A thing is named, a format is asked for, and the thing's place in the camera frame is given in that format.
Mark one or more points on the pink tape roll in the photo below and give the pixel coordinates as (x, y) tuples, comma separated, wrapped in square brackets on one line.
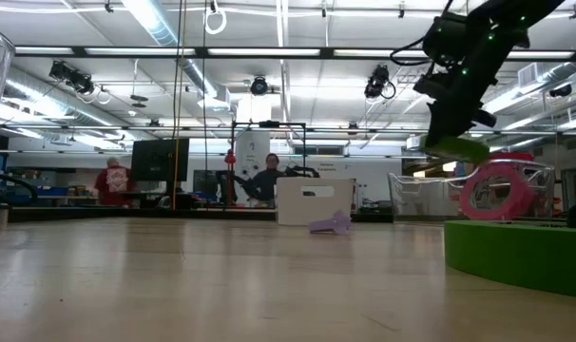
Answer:
[(465, 197)]

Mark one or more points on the silver ventilation duct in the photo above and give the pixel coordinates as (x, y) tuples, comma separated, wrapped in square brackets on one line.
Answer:
[(159, 28)]

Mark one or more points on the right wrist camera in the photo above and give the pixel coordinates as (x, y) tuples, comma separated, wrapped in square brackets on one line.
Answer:
[(445, 38)]

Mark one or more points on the red box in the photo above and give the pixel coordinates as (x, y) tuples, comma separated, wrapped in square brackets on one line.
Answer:
[(511, 156)]

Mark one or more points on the round black overhead camera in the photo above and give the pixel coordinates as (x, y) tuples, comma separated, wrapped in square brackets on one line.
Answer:
[(259, 86)]

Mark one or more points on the black monitor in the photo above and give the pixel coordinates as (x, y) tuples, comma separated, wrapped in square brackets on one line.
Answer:
[(159, 159)]

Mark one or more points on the small white post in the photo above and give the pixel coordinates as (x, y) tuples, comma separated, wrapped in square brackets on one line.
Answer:
[(3, 216)]

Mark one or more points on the black metal table frame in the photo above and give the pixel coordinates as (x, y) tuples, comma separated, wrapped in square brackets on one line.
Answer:
[(55, 214)]

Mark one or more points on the purple staple remover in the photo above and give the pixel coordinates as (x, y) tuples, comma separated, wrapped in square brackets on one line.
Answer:
[(335, 223)]

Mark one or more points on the red pole-mounted object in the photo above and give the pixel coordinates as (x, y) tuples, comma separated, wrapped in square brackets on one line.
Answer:
[(229, 159)]

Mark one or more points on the white plastic bin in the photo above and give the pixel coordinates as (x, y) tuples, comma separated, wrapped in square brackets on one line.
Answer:
[(293, 209)]

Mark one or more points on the large green tape roll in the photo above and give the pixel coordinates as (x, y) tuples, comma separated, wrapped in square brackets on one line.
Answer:
[(521, 256)]

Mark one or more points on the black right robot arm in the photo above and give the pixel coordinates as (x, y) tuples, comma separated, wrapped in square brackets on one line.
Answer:
[(516, 14)]

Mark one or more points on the person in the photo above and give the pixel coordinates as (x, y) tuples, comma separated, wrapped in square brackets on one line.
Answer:
[(268, 183), (116, 183)]

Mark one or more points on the black rig bar with lights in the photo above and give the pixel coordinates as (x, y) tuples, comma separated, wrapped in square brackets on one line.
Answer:
[(326, 52)]

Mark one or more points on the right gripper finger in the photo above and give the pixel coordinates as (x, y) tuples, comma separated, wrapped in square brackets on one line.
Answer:
[(459, 128), (440, 128)]

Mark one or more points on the small green tape roll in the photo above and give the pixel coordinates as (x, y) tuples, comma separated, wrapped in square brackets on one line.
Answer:
[(464, 149)]

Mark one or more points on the black ceiling-mounted camera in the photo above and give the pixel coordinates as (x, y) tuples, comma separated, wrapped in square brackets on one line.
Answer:
[(71, 76), (377, 81)]

